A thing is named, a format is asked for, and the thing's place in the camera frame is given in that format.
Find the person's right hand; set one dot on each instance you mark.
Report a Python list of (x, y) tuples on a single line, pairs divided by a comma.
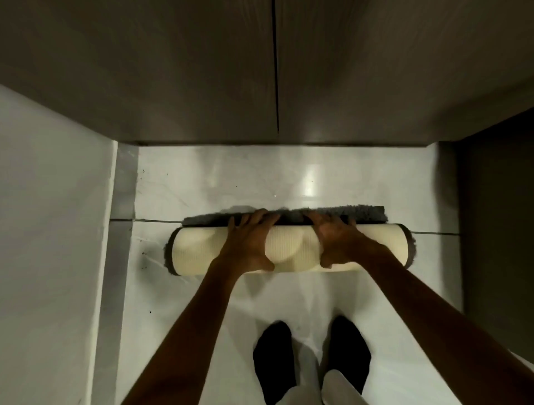
[(340, 244)]

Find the person's left hand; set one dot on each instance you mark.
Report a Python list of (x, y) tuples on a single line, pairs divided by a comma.
[(244, 246)]

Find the person's left little finger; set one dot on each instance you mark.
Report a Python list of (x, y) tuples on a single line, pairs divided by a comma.
[(232, 225)]

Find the person's right thumb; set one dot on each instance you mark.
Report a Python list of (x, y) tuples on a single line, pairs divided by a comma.
[(326, 260)]

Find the person's left middle finger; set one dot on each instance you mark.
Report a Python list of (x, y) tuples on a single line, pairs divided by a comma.
[(258, 217)]

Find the person's left thumb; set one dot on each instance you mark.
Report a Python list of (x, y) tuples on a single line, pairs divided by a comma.
[(263, 264)]

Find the grey shag mat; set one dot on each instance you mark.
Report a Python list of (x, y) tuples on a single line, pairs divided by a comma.
[(196, 250)]

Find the person's left forearm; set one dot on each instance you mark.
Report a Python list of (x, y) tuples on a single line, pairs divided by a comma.
[(187, 333)]

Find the person's right forearm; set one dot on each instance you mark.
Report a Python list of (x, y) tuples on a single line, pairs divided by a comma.
[(442, 329)]

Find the black right sock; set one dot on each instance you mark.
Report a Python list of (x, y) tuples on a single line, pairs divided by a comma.
[(348, 350)]

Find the black sock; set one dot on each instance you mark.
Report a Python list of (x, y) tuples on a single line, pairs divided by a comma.
[(348, 350), (273, 359)]

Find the black left sock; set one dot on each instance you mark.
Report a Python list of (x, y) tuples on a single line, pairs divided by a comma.
[(273, 359)]

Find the grey skirting strip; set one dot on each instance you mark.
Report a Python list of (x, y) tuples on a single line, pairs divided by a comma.
[(119, 258)]

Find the white trousers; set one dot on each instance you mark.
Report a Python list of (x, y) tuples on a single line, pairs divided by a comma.
[(340, 390)]

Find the grey cabinet door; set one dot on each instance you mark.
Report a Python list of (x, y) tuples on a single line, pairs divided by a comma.
[(146, 66), (396, 66)]

